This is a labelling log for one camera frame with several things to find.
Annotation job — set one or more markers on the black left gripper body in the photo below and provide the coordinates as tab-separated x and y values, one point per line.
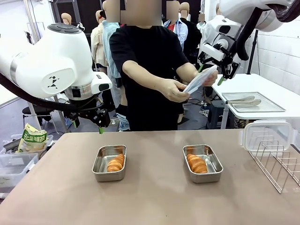
86	114

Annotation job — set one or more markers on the right gripper black green finger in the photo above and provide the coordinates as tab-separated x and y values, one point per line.
230	70
201	66

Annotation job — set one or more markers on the left gripper black green finger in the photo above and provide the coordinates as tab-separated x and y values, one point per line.
75	120
102	118

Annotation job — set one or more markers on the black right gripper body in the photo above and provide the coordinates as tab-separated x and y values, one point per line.
227	58

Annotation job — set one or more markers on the metal serving tongs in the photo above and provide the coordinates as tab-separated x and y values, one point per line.
246	101

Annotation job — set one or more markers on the rectangular steel container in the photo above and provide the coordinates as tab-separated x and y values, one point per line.
214	164
100	161

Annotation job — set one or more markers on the golden croissant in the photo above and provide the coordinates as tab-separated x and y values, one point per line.
197	164
116	162

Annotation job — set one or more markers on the metal baking tray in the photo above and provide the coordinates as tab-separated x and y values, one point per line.
269	107

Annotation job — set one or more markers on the person's right forearm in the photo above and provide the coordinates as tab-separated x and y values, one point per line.
143	73

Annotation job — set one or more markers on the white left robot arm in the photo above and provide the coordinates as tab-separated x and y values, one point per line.
58	58

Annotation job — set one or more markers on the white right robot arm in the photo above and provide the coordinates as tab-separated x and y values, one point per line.
269	14

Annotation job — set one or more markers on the person's left forearm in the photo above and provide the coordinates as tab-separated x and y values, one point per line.
187	72

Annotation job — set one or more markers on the person's left hand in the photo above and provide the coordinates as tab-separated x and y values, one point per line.
213	78

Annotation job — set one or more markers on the person's right hand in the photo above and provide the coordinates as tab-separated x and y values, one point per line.
173	90

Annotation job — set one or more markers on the blue denim cloth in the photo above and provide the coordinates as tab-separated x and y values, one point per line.
123	123

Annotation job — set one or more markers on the black tripod stand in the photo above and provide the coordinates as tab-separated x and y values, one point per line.
252	54

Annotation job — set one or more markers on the mannequin in dark coat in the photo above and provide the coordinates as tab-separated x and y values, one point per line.
193	37

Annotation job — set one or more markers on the mannequin in blue shirt red top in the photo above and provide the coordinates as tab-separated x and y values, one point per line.
181	32

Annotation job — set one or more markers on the green yellow snack bag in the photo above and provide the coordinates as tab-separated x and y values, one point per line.
34	140

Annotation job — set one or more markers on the dark grey stool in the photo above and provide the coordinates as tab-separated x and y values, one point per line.
215	114

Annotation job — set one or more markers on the person's black t-shirt torso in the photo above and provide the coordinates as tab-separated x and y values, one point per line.
145	58

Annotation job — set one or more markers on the mannequin in cream shirt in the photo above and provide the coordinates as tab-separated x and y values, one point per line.
96	44

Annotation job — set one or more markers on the clear plastic storage bin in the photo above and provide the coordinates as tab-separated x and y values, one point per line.
16	164

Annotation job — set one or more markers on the mannequin in light blue shirt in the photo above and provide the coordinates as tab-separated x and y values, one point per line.
106	39

